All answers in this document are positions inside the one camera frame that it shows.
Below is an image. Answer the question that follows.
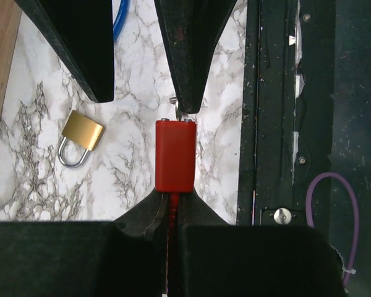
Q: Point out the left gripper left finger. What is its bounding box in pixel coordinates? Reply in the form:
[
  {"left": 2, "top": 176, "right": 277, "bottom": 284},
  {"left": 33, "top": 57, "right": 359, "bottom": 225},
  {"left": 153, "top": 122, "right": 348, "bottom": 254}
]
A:
[{"left": 0, "top": 191, "right": 169, "bottom": 296}]

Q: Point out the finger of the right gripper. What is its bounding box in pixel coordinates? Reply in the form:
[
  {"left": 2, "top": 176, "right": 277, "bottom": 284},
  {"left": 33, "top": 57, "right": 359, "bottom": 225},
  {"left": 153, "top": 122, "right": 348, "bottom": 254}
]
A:
[
  {"left": 154, "top": 0, "right": 236, "bottom": 114},
  {"left": 16, "top": 0, "right": 114, "bottom": 103}
]

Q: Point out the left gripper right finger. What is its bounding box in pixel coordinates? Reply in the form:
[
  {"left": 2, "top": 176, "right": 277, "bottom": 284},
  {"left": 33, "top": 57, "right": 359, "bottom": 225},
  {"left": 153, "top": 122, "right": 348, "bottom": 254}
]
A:
[{"left": 178, "top": 193, "right": 346, "bottom": 296}]

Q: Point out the blue cable lock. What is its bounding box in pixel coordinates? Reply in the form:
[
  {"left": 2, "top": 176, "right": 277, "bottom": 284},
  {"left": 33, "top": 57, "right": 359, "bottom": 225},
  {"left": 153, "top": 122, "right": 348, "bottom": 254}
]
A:
[{"left": 113, "top": 0, "right": 130, "bottom": 43}]

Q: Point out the brass padlock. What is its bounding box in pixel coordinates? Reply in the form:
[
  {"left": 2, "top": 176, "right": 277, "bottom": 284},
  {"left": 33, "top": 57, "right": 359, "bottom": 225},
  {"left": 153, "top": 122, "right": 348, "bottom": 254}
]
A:
[{"left": 58, "top": 110, "right": 105, "bottom": 168}]

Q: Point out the red cable padlock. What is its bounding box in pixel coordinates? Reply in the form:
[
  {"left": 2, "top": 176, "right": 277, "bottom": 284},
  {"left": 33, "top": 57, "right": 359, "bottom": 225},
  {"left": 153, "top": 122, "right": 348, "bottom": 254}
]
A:
[{"left": 155, "top": 118, "right": 197, "bottom": 296}]

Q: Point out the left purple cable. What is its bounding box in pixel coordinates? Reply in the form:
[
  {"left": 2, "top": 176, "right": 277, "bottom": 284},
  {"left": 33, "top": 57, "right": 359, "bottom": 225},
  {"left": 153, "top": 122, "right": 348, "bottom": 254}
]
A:
[{"left": 305, "top": 171, "right": 361, "bottom": 288}]

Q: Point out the black mounting base plate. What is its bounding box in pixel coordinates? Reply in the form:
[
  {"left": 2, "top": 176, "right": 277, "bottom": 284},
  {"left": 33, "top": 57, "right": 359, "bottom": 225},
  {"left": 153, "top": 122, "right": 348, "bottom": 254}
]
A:
[{"left": 236, "top": 1, "right": 371, "bottom": 296}]

